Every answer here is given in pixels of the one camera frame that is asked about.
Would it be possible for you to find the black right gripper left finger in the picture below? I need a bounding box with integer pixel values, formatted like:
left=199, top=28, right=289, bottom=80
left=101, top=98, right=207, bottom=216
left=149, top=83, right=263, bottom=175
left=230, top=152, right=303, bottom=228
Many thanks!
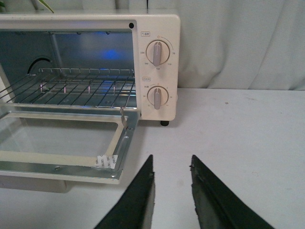
left=95, top=155, right=155, bottom=229

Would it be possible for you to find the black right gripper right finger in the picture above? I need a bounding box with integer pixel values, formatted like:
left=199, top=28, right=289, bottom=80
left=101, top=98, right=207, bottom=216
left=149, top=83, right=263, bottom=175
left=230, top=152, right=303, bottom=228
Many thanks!
left=190, top=155, right=273, bottom=229

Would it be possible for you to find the glass oven door with handle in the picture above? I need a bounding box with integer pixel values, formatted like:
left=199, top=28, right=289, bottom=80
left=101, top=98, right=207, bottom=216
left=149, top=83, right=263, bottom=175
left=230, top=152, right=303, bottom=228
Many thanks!
left=0, top=104, right=138, bottom=192

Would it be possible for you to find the white Toshiba toaster oven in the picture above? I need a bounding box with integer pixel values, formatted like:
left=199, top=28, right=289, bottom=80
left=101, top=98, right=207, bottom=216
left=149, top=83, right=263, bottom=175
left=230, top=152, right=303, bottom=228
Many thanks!
left=0, top=10, right=181, bottom=125

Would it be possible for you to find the beige lower timer knob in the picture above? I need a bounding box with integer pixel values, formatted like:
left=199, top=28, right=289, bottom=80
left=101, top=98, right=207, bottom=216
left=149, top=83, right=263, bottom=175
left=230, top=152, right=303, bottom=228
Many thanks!
left=147, top=86, right=169, bottom=110

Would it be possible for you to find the beige upper temperature knob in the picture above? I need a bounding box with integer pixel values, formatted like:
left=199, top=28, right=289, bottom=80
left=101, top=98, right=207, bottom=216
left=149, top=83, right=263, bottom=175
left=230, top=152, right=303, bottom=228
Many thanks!
left=146, top=40, right=170, bottom=67

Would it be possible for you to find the green striped spider plant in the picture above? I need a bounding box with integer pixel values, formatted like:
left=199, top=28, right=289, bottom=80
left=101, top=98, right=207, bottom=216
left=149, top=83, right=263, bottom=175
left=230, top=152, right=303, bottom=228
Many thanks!
left=30, top=0, right=54, bottom=13

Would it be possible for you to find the metal wire oven rack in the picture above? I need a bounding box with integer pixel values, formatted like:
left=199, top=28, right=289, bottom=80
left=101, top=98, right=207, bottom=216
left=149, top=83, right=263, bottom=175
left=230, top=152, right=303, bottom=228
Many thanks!
left=0, top=68, right=137, bottom=109

